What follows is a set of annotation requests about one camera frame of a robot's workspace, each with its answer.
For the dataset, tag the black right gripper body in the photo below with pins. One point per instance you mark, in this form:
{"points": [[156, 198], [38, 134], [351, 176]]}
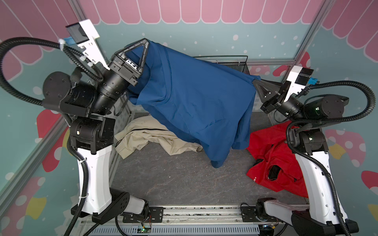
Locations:
{"points": [[276, 103]]}

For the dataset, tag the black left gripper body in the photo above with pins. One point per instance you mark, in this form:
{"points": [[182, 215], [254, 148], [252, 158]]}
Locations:
{"points": [[130, 75]]}

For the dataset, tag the navy blue jacket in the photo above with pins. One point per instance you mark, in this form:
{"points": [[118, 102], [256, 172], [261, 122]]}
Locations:
{"points": [[200, 102]]}

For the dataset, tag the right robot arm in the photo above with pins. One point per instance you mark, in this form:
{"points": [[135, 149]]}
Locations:
{"points": [[305, 138]]}

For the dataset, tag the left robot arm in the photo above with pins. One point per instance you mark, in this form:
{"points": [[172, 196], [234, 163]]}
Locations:
{"points": [[85, 98]]}

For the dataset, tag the cream beige jacket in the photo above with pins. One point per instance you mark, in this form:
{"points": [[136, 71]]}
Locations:
{"points": [[141, 131]]}

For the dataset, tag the red jacket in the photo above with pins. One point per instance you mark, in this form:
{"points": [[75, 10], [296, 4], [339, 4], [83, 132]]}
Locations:
{"points": [[275, 167]]}

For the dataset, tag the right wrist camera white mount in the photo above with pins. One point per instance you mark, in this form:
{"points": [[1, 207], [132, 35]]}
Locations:
{"points": [[299, 77]]}

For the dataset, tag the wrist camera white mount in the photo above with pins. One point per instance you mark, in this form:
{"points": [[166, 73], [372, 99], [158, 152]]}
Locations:
{"points": [[85, 35], [299, 77]]}

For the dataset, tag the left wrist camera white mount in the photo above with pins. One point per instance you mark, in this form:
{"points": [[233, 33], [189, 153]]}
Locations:
{"points": [[85, 35]]}

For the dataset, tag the black wire mesh basket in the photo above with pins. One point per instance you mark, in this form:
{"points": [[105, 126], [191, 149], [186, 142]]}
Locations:
{"points": [[238, 63]]}

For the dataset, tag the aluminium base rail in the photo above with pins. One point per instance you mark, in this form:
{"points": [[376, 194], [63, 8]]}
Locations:
{"points": [[192, 220]]}

